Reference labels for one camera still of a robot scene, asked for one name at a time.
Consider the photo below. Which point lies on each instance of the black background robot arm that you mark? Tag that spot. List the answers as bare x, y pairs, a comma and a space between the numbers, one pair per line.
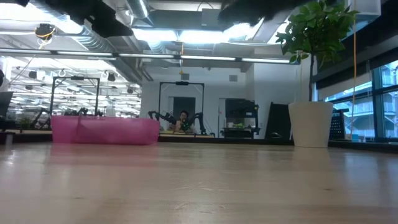
200, 121
163, 116

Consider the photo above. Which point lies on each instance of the red plastic basket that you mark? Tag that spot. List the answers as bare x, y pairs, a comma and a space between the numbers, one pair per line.
105, 130

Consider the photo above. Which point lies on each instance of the black round ceiling device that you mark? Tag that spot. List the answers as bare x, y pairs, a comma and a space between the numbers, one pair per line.
44, 30

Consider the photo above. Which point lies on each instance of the long ceiling light bar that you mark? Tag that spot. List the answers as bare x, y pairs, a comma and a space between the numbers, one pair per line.
149, 56

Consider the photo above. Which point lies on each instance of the bright ceiling light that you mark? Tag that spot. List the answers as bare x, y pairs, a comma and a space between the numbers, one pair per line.
186, 35

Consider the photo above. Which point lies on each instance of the green leafy plant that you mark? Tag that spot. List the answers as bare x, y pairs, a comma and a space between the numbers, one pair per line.
317, 31

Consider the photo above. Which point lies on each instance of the black equipment cart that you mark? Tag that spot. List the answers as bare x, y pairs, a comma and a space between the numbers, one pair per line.
241, 118

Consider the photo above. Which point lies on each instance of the white cup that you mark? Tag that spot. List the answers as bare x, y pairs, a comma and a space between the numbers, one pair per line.
311, 124

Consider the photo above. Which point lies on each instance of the person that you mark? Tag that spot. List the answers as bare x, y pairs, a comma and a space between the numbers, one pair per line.
183, 123

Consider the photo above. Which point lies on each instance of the black monitor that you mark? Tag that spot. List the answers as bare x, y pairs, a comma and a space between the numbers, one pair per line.
5, 107

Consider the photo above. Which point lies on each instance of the background wooden table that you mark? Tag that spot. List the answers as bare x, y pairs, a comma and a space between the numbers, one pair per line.
186, 133

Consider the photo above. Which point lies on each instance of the black perforated panel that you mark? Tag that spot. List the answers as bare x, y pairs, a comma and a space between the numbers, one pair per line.
337, 124

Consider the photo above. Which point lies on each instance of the silver ventilation duct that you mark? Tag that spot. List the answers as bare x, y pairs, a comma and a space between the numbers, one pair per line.
93, 42

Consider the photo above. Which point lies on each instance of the black background stand frame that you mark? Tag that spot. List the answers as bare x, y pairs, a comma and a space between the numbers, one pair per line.
74, 78
182, 83

